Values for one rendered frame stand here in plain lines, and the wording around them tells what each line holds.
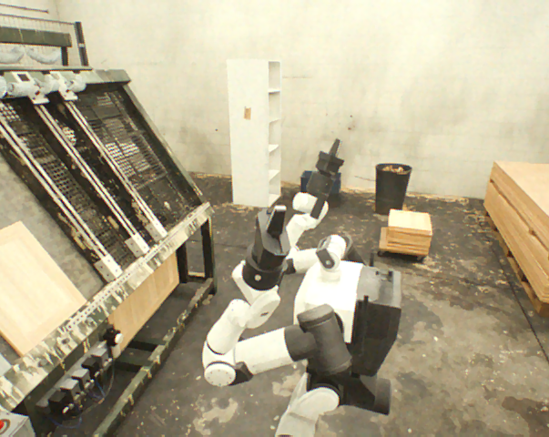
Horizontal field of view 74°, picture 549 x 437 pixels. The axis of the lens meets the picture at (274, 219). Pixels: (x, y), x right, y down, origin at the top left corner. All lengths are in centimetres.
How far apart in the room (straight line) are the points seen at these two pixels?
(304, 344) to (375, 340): 26
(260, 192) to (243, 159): 54
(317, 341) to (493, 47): 573
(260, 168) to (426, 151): 270
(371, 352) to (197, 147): 649
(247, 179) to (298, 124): 159
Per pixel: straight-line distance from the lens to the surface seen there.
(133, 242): 233
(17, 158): 220
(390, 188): 532
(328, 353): 95
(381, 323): 109
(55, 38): 339
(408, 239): 409
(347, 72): 627
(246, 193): 551
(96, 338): 203
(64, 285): 202
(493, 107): 638
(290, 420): 152
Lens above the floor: 196
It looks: 23 degrees down
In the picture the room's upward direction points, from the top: straight up
